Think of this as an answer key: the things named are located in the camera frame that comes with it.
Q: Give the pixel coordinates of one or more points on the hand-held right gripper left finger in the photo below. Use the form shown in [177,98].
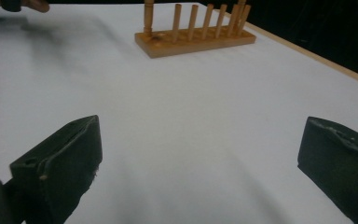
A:
[62,161]

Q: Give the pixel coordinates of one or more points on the wooden test tube rack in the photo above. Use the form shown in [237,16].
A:
[195,42]

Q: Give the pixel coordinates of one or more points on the white table mat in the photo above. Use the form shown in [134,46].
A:
[183,109]

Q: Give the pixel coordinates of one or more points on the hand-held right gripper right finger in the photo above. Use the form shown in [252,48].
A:
[341,168]

